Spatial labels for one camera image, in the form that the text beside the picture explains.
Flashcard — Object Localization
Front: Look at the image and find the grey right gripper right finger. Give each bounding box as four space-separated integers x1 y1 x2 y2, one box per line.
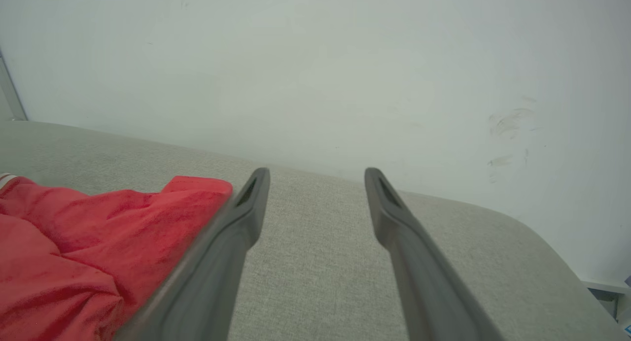
365 168 504 341

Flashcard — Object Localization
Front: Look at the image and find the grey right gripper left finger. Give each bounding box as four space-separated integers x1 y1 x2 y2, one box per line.
114 168 271 341

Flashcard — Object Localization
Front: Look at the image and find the red jersey with white trim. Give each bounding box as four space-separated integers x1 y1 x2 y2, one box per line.
0 172 233 341

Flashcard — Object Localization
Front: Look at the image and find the grey fabric sofa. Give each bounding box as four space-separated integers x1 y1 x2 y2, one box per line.
0 120 631 341

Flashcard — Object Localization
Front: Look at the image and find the white skirting ledge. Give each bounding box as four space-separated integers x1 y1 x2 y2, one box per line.
582 278 631 296

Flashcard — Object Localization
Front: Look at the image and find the grey metal frame strip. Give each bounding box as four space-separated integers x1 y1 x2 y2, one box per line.
0 49 28 121

